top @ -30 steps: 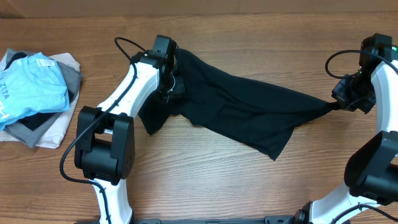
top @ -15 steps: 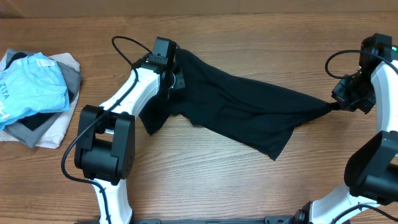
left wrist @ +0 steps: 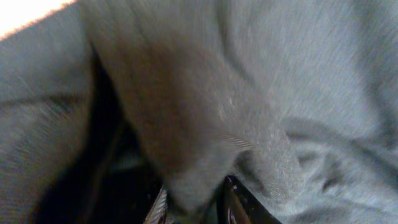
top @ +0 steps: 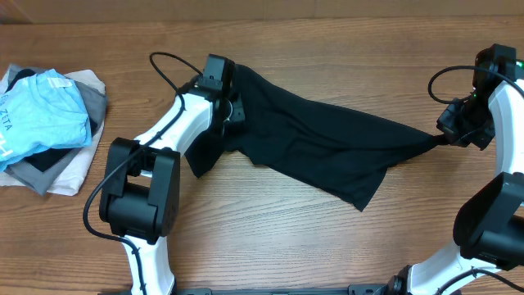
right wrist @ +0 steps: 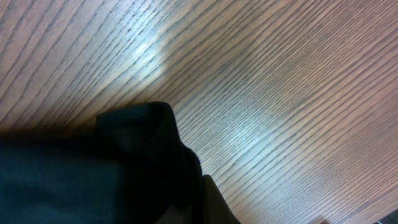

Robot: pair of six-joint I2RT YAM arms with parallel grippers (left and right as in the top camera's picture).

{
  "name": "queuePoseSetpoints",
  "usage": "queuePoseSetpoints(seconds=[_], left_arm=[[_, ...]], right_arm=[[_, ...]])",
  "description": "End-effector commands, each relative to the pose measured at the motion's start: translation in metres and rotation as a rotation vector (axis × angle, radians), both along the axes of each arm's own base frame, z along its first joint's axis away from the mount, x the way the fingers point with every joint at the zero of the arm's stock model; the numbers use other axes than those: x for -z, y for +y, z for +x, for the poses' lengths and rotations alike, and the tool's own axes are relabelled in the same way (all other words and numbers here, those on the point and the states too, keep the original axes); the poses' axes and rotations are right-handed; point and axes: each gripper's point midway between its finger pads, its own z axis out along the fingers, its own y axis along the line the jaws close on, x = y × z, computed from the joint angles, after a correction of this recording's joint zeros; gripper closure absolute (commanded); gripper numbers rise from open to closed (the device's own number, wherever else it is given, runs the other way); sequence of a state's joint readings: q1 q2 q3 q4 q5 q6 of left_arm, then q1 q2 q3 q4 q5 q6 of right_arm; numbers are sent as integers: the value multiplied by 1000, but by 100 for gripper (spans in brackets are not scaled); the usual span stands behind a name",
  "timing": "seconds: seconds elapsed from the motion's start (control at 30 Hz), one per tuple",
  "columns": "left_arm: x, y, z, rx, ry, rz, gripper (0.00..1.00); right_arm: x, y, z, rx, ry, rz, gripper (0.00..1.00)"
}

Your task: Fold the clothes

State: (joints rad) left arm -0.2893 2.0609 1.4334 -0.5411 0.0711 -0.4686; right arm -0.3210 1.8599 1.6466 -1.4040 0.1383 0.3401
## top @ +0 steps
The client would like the black t-shirt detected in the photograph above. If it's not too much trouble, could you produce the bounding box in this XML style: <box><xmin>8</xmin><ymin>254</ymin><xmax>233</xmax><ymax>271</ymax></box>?
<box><xmin>185</xmin><ymin>65</ymin><xmax>446</xmax><ymax>211</ymax></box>

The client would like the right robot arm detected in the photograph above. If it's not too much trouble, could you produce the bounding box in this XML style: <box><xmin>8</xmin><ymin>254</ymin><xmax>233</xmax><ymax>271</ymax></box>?
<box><xmin>348</xmin><ymin>43</ymin><xmax>523</xmax><ymax>295</ymax></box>

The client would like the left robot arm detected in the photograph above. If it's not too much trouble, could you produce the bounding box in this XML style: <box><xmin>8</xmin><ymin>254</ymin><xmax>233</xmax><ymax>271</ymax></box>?
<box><xmin>95</xmin><ymin>54</ymin><xmax>243</xmax><ymax>294</ymax></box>

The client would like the grey folded t-shirt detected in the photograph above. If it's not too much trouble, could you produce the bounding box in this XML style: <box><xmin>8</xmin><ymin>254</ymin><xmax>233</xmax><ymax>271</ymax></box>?
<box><xmin>3</xmin><ymin>63</ymin><xmax>109</xmax><ymax>197</ymax></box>

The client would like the white folded t-shirt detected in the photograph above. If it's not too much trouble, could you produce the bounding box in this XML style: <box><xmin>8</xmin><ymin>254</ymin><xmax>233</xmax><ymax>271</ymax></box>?
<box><xmin>0</xmin><ymin>69</ymin><xmax>106</xmax><ymax>197</ymax></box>

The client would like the light blue folded t-shirt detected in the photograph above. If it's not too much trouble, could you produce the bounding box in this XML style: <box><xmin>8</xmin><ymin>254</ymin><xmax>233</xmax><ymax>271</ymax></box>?
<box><xmin>0</xmin><ymin>68</ymin><xmax>93</xmax><ymax>172</ymax></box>

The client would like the black folded shirt in pile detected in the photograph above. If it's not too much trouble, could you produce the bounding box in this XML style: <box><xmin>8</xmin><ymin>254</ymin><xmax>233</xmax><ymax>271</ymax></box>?
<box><xmin>6</xmin><ymin>68</ymin><xmax>99</xmax><ymax>173</ymax></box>

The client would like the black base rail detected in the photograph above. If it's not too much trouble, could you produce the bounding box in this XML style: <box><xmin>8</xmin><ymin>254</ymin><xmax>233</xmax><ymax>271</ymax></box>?
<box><xmin>97</xmin><ymin>283</ymin><xmax>394</xmax><ymax>295</ymax></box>

